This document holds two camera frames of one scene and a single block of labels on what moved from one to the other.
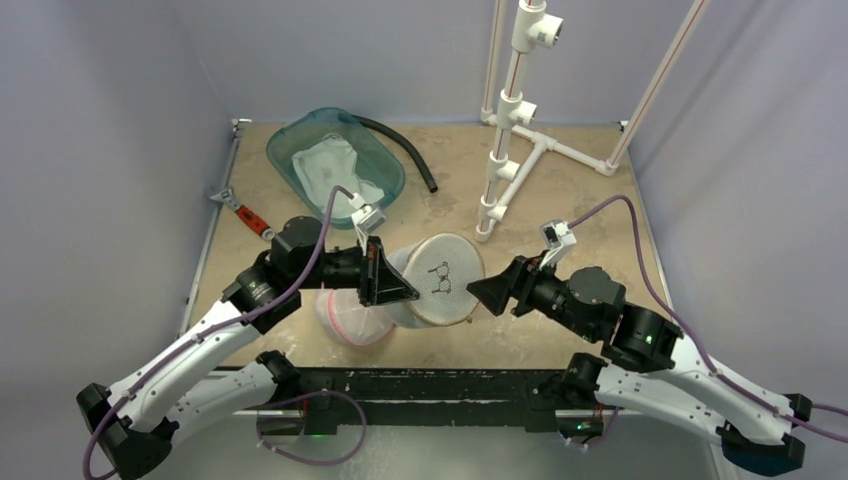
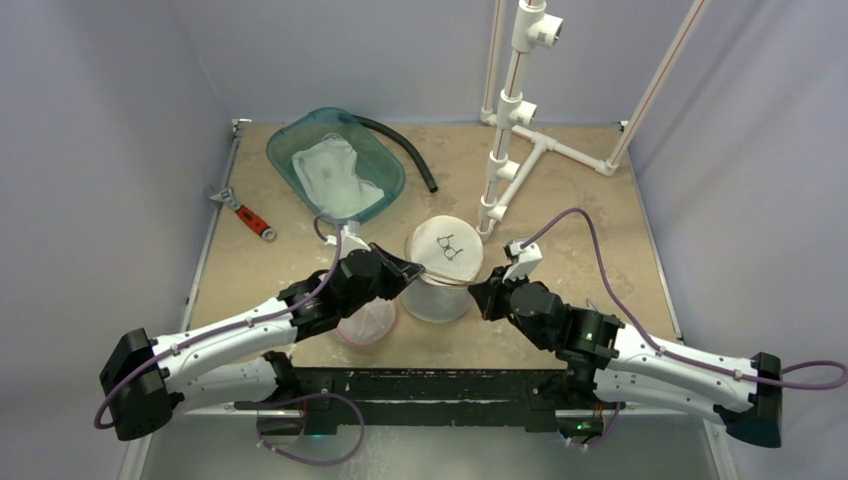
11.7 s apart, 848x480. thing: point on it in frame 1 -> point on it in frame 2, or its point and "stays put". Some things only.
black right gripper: (518, 287) -> (497, 298)
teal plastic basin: (378, 166) stays put
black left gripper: (379, 281) -> (407, 270)
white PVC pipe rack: (514, 152) stays put
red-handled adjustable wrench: (251, 220) stays put
